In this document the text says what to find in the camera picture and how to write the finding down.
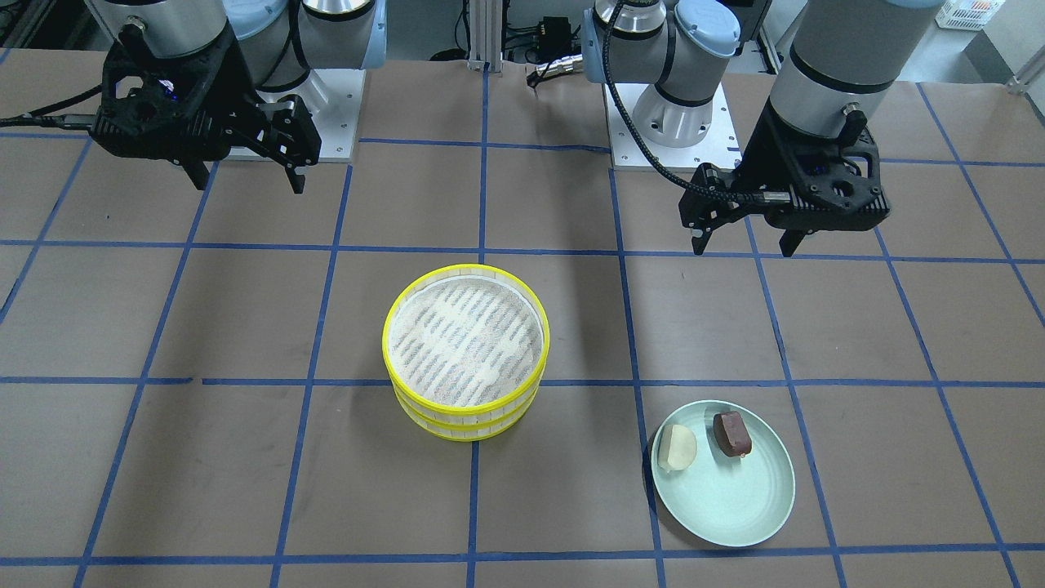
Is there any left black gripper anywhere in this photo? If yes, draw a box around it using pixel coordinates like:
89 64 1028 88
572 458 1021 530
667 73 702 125
679 105 892 258

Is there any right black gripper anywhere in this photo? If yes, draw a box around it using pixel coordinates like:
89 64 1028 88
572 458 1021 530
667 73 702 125
89 33 322 194

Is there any brown steamed bun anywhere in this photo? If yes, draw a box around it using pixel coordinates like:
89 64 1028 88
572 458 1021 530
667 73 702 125
712 411 753 458

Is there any white steamed bun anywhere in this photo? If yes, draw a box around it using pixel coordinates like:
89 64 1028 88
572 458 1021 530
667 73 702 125
656 423 698 473

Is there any yellow steamer layer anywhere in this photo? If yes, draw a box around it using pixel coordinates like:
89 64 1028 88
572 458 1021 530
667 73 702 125
381 264 551 414
394 384 539 442

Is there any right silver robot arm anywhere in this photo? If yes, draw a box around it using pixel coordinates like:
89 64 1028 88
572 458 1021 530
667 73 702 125
88 1 388 194

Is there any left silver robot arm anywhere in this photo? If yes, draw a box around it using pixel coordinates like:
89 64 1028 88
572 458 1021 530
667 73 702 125
580 1 941 256

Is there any light green plate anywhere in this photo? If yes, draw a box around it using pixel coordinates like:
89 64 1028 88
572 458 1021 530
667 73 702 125
650 399 796 547

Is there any black power adapter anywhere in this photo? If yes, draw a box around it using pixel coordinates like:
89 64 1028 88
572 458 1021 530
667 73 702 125
535 16 572 55

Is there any white plastic basket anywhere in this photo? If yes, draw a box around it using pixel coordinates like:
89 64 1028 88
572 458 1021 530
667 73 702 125
936 0 1005 31

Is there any left gripper braided cable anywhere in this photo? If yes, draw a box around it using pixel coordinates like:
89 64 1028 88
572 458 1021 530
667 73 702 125
603 0 789 205

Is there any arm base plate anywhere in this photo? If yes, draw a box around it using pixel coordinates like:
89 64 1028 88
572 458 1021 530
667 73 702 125
258 69 368 163
603 83 743 174

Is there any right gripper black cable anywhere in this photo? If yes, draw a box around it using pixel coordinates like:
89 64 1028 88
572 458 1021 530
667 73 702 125
0 83 103 130

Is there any aluminium frame post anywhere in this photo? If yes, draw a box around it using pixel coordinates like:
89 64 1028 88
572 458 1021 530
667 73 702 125
466 0 506 75

